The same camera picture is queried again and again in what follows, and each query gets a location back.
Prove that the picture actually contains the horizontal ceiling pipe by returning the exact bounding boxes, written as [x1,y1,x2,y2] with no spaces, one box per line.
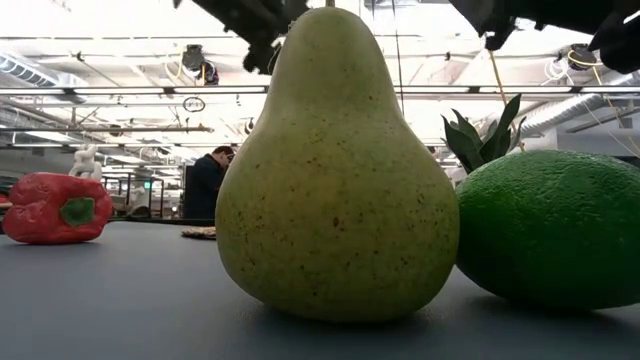
[0,126,215,134]

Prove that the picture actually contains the black table frame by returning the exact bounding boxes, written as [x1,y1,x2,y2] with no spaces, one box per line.
[107,217,217,226]

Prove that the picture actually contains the hanging black ceiling device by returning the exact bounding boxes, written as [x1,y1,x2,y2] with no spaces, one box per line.
[180,43,220,86]
[557,43,599,72]

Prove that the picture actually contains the round woven placemat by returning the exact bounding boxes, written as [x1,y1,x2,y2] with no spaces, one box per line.
[180,225,218,242]

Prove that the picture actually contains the green lime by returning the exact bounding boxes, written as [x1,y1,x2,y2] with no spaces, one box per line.
[454,148,640,312]

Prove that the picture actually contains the thin yellow cable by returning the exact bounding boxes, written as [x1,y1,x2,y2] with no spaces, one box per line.
[591,64,640,157]

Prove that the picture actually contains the silver ribbed air duct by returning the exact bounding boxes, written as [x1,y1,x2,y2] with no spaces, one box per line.
[0,52,89,101]
[519,72,640,137]

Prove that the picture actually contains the person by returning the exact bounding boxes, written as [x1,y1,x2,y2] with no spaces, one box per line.
[182,144,236,221]

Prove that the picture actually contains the black metal rack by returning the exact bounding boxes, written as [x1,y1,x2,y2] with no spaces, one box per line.
[102,174,166,220]

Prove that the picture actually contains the large yellow-green pear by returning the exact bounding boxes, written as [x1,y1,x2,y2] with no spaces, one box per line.
[214,0,461,324]

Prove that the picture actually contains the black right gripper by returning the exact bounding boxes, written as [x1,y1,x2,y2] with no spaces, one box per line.
[448,0,640,52]

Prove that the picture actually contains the green spiky artificial plant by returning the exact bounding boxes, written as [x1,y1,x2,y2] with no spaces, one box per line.
[442,93,526,175]

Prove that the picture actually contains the red bell pepper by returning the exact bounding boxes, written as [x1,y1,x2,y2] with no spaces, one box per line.
[2,172,114,245]

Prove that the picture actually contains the yellow hanging cable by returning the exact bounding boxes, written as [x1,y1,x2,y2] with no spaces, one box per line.
[487,48,525,152]

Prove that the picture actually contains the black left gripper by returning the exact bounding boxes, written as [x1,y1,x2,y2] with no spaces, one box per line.
[188,0,312,77]

